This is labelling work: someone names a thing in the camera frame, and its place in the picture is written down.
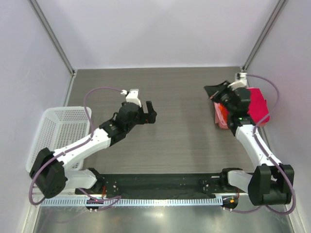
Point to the white slotted cable duct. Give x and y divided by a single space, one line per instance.
84 201

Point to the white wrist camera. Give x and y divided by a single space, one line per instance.
131 96
240 81

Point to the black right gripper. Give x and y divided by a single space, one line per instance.
214 91

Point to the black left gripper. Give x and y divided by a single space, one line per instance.
148 118

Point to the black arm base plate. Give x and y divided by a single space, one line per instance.
178 186

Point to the white plastic perforated basket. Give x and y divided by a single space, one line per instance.
58 127

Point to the pink folded t shirt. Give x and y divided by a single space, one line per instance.
217 121

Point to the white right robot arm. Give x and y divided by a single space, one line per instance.
271 182

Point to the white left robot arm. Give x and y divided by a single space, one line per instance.
51 171

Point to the left aluminium frame post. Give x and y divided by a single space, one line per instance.
49 31

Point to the orange folded t shirt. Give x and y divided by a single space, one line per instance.
223 113

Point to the right aluminium frame post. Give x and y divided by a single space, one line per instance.
280 4

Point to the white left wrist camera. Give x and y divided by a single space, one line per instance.
131 96

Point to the magenta t shirt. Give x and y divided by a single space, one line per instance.
258 106

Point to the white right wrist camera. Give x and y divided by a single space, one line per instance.
240 81

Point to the aluminium frame post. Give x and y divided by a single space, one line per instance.
280 4
49 31

